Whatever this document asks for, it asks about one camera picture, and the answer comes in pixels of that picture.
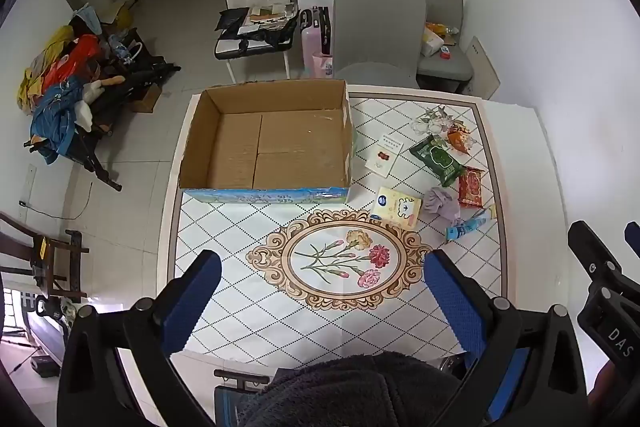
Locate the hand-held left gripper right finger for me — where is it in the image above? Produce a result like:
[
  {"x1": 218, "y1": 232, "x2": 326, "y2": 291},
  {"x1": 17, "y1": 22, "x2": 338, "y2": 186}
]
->
[{"x1": 424, "y1": 249, "x2": 590, "y2": 427}]

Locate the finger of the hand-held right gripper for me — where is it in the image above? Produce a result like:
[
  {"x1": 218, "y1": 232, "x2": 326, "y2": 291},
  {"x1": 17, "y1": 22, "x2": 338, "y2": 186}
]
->
[
  {"x1": 567, "y1": 220, "x2": 624, "y2": 294},
  {"x1": 623, "y1": 221, "x2": 640, "y2": 259}
]

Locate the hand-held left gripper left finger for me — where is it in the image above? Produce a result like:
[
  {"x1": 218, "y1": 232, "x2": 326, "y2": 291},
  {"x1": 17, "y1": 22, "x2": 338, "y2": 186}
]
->
[{"x1": 57, "y1": 249, "x2": 223, "y2": 427}]

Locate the blue tube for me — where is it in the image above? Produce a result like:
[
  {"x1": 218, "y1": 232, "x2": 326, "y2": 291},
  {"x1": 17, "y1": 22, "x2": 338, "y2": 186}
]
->
[{"x1": 445, "y1": 212, "x2": 494, "y2": 242}]

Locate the purple scrunchie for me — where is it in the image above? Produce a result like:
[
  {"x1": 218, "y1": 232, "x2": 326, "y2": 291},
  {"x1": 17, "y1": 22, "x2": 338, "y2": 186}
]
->
[{"x1": 423, "y1": 186, "x2": 464, "y2": 226}]

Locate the yellow tissue packet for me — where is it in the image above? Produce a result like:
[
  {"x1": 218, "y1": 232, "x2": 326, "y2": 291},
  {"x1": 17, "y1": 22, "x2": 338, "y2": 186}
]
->
[{"x1": 372, "y1": 186, "x2": 424, "y2": 229}]

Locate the floral printed tablecloth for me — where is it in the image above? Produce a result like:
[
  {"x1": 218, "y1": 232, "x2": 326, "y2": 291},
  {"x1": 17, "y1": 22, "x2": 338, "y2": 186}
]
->
[{"x1": 167, "y1": 92, "x2": 509, "y2": 360}]

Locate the red snack packet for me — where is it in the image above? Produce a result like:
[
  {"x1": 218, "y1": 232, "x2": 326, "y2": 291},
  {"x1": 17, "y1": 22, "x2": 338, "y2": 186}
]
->
[{"x1": 457, "y1": 166, "x2": 486, "y2": 209}]

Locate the dark fleece garment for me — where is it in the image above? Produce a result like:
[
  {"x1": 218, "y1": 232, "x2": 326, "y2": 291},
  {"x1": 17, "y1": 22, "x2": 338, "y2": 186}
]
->
[{"x1": 235, "y1": 350, "x2": 467, "y2": 427}]

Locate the green wet wipes packet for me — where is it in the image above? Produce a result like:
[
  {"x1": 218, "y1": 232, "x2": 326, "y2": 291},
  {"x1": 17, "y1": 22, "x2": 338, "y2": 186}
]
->
[{"x1": 408, "y1": 134, "x2": 466, "y2": 187}]

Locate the dark wooden chair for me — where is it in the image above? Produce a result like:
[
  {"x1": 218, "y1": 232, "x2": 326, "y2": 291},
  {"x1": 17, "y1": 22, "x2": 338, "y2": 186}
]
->
[{"x1": 0, "y1": 211, "x2": 91, "y2": 304}]

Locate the orange snack packet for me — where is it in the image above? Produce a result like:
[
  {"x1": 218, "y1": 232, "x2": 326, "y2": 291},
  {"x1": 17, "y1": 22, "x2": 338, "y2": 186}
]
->
[{"x1": 446, "y1": 124, "x2": 474, "y2": 156}]

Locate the white card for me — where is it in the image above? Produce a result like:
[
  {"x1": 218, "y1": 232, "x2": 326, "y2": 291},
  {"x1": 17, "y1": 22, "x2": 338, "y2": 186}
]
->
[{"x1": 363, "y1": 134, "x2": 405, "y2": 178}]

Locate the open cardboard box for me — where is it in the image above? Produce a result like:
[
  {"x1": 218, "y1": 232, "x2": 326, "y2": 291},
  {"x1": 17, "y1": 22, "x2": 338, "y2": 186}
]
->
[{"x1": 178, "y1": 79, "x2": 356, "y2": 206}]

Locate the clear plastic wrapper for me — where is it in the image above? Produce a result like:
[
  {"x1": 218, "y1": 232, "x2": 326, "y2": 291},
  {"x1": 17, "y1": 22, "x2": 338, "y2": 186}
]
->
[{"x1": 412, "y1": 105, "x2": 454, "y2": 138}]

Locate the small cardboard box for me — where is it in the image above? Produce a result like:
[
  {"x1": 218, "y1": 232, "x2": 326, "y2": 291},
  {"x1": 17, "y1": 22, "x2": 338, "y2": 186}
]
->
[{"x1": 130, "y1": 84, "x2": 162, "y2": 114}]

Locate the white board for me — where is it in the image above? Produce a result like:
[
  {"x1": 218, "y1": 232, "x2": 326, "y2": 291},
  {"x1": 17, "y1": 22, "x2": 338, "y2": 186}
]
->
[{"x1": 464, "y1": 35, "x2": 501, "y2": 100}]

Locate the pile of clothes on rack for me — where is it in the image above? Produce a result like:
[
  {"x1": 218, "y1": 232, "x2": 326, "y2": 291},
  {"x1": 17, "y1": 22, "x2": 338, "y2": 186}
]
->
[{"x1": 24, "y1": 27, "x2": 181, "y2": 193}]

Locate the grey chair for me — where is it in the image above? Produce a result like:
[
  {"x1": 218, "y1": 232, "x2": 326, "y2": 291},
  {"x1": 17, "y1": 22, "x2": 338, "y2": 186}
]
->
[
  {"x1": 332, "y1": 0, "x2": 428, "y2": 90},
  {"x1": 404, "y1": 0, "x2": 474, "y2": 94}
]

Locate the yellow and white bag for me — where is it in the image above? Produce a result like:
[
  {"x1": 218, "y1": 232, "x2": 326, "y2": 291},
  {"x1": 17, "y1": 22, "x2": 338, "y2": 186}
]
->
[{"x1": 421, "y1": 21, "x2": 459, "y2": 58}]

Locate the pink bag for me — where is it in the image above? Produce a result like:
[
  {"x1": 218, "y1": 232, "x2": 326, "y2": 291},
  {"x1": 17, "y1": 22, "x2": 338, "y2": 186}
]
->
[{"x1": 312, "y1": 51, "x2": 335, "y2": 80}]

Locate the black plastic bag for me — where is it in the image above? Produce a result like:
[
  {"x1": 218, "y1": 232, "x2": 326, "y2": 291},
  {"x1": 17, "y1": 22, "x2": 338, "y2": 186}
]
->
[{"x1": 237, "y1": 26, "x2": 297, "y2": 54}]

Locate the black flat bag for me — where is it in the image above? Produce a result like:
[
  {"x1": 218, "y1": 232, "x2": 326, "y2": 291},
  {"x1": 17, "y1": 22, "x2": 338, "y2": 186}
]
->
[{"x1": 215, "y1": 7, "x2": 251, "y2": 40}]

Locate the pink suitcase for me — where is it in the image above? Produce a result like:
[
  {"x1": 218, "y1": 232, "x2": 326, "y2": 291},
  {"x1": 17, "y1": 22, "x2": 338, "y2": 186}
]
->
[{"x1": 298, "y1": 5, "x2": 332, "y2": 70}]

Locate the stack of papers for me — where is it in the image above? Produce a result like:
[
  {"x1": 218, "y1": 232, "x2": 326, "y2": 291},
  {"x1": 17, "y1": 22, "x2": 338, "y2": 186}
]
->
[{"x1": 249, "y1": 1, "x2": 297, "y2": 28}]

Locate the black floor cable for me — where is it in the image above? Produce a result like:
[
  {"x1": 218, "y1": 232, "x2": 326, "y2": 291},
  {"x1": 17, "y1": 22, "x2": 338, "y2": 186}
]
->
[{"x1": 19, "y1": 181, "x2": 94, "y2": 221}]

